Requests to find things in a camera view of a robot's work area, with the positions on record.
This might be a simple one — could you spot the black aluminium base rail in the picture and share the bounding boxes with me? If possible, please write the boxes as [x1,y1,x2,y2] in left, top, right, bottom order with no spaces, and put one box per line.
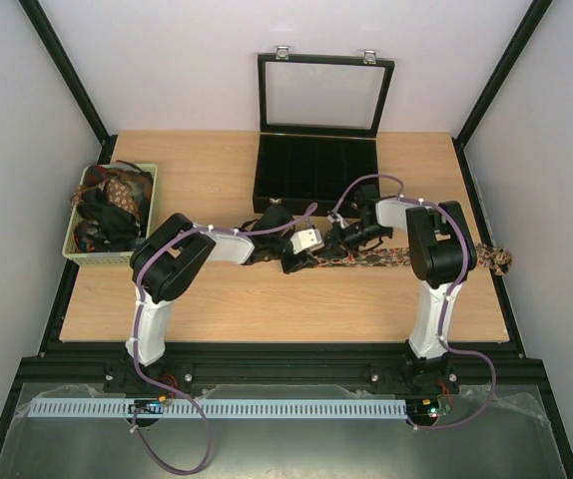
[12,343,551,397]

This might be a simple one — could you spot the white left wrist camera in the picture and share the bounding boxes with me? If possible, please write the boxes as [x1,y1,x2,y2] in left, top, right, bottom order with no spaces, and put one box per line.
[290,227,324,254]

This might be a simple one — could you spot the brown patterned tie over basket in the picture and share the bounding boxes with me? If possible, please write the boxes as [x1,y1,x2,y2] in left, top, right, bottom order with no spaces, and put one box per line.
[71,178,140,220]

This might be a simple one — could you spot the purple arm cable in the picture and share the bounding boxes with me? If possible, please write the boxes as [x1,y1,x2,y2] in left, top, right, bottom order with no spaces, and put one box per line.
[333,173,498,433]
[131,202,317,473]

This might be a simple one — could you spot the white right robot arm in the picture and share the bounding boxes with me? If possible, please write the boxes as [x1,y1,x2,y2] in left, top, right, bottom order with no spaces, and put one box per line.
[322,185,477,392]

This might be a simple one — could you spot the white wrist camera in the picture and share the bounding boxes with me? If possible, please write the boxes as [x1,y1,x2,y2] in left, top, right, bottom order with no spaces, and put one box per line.
[327,210,347,230]
[290,227,324,254]

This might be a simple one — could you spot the black compartment display box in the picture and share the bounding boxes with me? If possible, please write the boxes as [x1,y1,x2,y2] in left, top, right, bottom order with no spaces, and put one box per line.
[253,46,395,219]

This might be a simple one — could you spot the light blue slotted cable duct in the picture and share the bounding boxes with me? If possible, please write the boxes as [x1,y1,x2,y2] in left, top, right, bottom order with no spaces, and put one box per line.
[27,398,407,420]

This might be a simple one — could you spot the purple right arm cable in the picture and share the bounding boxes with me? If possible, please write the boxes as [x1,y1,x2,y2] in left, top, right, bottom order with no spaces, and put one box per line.
[333,173,498,433]

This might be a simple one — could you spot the dark ties in basket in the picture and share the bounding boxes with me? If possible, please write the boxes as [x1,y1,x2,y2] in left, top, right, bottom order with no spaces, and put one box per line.
[69,159,156,253]

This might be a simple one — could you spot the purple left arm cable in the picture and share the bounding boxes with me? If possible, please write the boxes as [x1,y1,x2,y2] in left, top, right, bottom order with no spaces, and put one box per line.
[131,202,317,473]

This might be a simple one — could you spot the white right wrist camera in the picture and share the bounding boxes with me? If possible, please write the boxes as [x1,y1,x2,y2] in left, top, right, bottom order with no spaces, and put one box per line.
[327,210,347,230]

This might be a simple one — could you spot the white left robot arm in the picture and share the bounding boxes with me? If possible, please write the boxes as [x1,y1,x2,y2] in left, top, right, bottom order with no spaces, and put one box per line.
[105,204,323,393]

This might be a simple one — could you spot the patterned paisley tie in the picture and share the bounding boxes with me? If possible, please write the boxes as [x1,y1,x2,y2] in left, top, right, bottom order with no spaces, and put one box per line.
[311,243,512,276]

